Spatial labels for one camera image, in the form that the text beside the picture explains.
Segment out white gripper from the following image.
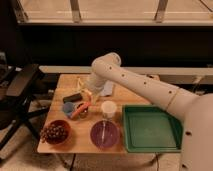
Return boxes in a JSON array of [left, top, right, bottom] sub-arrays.
[[83, 73, 106, 103]]

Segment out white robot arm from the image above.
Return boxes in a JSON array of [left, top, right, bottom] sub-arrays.
[[85, 52, 213, 171]]

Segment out white plastic cup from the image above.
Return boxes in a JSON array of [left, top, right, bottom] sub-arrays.
[[101, 101, 117, 119]]

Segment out yellow banana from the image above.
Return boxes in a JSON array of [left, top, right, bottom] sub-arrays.
[[77, 77, 86, 92]]

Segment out black rectangular block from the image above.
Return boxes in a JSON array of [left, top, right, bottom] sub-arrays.
[[63, 93, 82, 103]]

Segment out light blue cloth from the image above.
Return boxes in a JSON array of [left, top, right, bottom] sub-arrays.
[[101, 81, 114, 96]]

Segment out silver spoon in bowl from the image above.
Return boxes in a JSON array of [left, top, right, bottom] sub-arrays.
[[101, 120, 106, 144]]

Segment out purple bowl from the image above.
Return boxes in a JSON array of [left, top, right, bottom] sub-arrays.
[[90, 121, 120, 149]]

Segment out bunch of dark grapes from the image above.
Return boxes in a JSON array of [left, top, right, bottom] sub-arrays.
[[40, 125, 68, 140]]

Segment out orange-red bowl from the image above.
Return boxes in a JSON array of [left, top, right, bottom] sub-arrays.
[[41, 120, 71, 145]]

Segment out green plastic tray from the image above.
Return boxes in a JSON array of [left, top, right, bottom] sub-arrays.
[[122, 105, 183, 153]]

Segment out black office chair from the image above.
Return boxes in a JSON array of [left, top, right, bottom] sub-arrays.
[[0, 51, 49, 151]]

